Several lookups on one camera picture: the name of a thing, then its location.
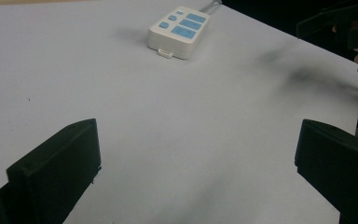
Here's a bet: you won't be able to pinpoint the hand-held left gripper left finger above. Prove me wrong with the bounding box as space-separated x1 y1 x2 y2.
6 118 103 224

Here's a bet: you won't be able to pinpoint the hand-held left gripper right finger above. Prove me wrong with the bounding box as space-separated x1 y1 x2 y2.
294 119 358 224

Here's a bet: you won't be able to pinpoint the white power strip blue sockets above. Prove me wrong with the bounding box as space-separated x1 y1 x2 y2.
146 6 211 61

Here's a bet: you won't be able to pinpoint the grey power strip cable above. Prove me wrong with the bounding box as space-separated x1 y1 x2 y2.
199 0 223 15

